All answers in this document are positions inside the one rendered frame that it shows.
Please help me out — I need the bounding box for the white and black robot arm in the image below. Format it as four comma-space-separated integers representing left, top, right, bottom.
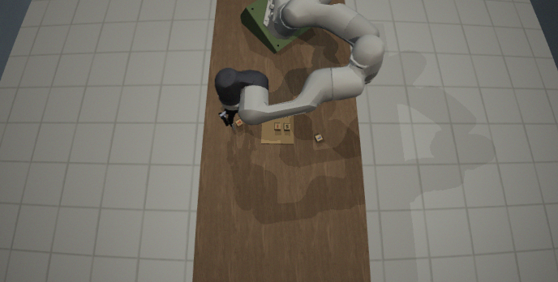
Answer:
215, 0, 385, 125

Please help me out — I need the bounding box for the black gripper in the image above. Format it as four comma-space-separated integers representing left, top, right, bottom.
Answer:
219, 109, 238, 130

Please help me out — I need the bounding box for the tan square mat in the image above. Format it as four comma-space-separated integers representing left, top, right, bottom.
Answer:
261, 116, 294, 144

